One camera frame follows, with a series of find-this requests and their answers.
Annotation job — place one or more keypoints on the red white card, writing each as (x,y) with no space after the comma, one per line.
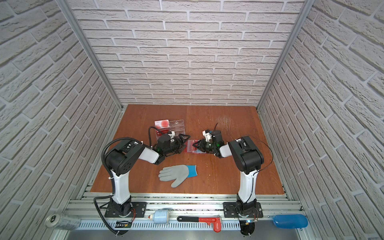
(161,124)

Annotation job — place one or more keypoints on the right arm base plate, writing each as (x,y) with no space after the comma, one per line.
(240,210)

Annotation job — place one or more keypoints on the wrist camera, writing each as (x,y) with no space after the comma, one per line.
(208,136)
(172,134)

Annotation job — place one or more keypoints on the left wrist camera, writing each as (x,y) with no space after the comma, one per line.
(172,134)

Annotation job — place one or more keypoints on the silver drink can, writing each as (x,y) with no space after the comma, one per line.
(62,222)

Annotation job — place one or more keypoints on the aluminium rail frame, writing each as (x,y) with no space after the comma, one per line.
(192,216)

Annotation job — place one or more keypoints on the clear acrylic card organizer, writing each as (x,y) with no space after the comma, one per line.
(178,126)

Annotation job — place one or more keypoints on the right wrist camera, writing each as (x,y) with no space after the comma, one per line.
(208,136)

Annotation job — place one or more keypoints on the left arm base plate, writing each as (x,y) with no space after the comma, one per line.
(126,210)

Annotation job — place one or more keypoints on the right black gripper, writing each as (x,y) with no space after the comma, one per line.
(202,146)

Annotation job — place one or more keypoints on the grey blue work glove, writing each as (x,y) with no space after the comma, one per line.
(177,174)

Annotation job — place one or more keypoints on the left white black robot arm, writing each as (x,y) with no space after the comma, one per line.
(120,155)

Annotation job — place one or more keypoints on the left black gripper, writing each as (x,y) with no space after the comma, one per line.
(181,144)

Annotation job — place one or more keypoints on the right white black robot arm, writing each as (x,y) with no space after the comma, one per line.
(248,159)

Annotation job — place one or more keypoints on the white plastic bottle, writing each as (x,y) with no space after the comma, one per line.
(160,217)

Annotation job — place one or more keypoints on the red leather card holder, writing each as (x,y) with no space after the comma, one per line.
(190,149)

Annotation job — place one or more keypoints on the blue plastic bottle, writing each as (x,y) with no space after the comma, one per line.
(290,221)

